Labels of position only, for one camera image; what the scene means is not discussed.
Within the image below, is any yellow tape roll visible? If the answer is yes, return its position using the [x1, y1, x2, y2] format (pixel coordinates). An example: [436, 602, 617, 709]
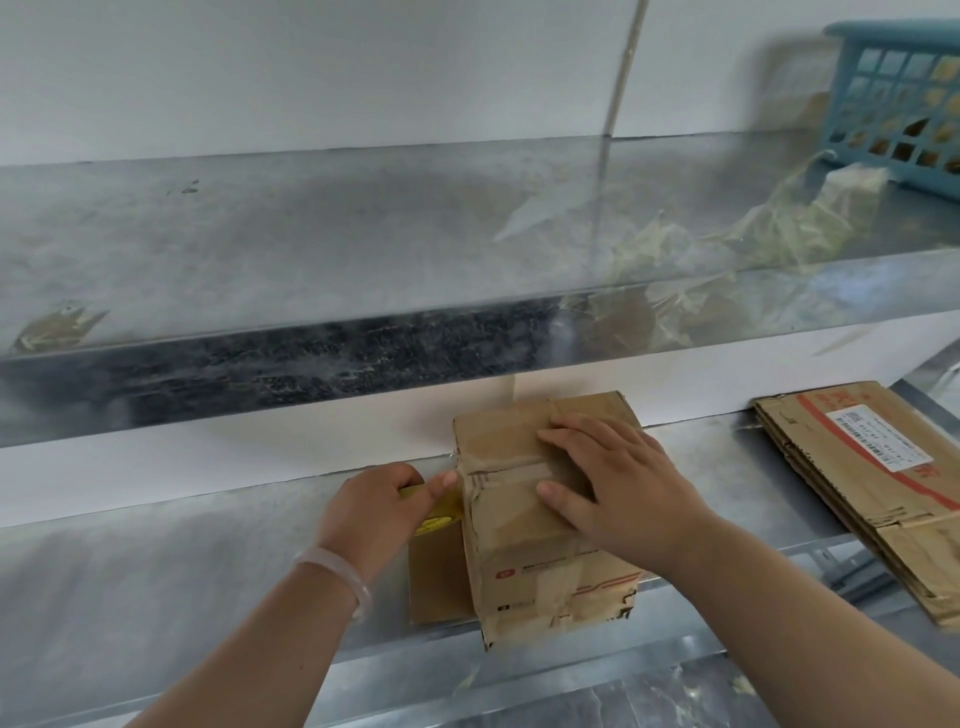
[397, 483, 466, 538]

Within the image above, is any small crumpled tape scrap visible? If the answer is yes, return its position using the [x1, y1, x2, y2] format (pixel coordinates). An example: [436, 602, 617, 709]
[11, 302, 110, 354]

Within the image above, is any blue plastic basket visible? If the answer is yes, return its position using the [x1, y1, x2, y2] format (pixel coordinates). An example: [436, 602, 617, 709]
[817, 18, 960, 204]

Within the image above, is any person's right forearm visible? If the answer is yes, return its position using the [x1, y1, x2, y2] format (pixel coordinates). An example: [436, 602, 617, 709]
[667, 517, 960, 728]

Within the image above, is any white-labelled cardboard box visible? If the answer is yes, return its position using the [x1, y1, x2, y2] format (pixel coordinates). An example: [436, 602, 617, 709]
[753, 380, 960, 628]

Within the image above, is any person's left forearm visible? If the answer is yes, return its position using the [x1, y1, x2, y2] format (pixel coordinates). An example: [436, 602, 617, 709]
[127, 562, 361, 728]

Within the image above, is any large red-printed cardboard box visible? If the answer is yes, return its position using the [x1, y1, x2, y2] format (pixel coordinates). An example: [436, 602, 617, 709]
[407, 389, 654, 652]

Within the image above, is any person's right hand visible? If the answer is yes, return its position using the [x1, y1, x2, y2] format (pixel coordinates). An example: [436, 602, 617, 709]
[536, 414, 718, 579]

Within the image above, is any white bangle bracelet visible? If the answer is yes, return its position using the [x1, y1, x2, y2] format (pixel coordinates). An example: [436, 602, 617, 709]
[292, 547, 374, 624]

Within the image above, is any pile of assorted small items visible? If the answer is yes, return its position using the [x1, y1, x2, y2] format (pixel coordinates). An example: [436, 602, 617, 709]
[847, 59, 960, 174]

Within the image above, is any pile of clear tape scraps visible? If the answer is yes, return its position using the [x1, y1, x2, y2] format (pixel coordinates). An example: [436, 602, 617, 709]
[494, 149, 894, 350]

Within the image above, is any person's left hand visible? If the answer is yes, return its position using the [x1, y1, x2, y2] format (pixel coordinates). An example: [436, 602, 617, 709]
[314, 463, 460, 586]

